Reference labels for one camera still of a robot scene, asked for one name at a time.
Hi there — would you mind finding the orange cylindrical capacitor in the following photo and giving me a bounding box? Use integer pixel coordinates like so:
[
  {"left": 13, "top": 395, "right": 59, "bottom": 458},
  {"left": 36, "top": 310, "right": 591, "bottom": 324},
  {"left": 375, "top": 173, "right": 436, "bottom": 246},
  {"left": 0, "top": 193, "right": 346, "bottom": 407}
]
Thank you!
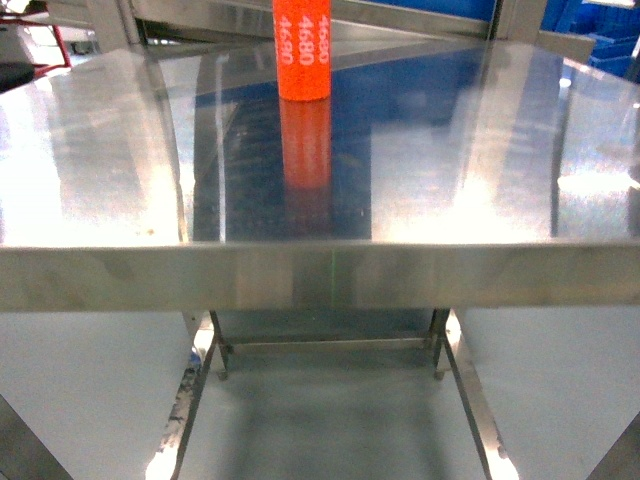
[{"left": 271, "top": 0, "right": 331, "bottom": 101}]

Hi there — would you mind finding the stainless steel flow rack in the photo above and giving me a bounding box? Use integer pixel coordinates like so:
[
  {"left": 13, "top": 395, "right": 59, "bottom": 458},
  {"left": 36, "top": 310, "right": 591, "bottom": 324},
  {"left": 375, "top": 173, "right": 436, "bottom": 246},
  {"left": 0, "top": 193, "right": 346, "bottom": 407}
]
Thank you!
[{"left": 46, "top": 1, "right": 595, "bottom": 63}]

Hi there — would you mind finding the black office chair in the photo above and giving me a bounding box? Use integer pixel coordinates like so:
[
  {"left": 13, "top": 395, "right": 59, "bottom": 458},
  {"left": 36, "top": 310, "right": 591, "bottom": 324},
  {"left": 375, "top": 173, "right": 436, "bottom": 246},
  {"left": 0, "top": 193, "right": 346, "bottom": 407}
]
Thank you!
[{"left": 0, "top": 62, "right": 35, "bottom": 93}]

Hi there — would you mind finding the blue plastic bin right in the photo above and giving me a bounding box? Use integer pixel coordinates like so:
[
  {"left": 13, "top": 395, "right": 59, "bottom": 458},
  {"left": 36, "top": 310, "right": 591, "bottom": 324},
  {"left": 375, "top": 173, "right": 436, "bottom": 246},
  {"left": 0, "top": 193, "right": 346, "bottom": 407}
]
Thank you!
[{"left": 541, "top": 0, "right": 639, "bottom": 83}]

